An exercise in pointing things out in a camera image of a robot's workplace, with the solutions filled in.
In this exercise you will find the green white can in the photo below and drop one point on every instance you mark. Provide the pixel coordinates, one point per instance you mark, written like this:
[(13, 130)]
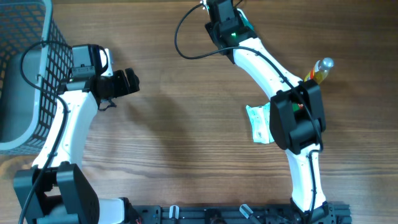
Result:
[(296, 106)]

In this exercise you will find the mint green wipes packet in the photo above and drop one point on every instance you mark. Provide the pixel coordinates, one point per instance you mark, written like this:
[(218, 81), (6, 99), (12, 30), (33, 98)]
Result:
[(259, 117)]

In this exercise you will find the green 3M gloves package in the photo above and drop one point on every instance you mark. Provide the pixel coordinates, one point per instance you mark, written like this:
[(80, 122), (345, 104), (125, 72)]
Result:
[(245, 20)]

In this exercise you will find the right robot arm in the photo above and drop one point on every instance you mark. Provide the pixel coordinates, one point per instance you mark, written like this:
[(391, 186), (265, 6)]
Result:
[(297, 118)]

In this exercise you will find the yellow oil bottle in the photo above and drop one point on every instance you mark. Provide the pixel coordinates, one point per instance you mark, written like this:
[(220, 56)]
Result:
[(320, 70)]

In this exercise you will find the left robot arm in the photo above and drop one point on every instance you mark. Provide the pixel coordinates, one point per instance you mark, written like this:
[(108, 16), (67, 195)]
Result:
[(54, 189)]

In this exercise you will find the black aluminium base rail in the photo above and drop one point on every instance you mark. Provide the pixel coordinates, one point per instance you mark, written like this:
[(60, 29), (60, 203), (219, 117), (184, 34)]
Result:
[(278, 213)]

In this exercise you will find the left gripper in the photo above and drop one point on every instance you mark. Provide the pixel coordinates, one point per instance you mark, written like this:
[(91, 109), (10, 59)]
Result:
[(122, 88)]

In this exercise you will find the grey plastic mesh basket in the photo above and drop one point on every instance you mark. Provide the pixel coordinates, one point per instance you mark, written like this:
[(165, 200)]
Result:
[(34, 59)]

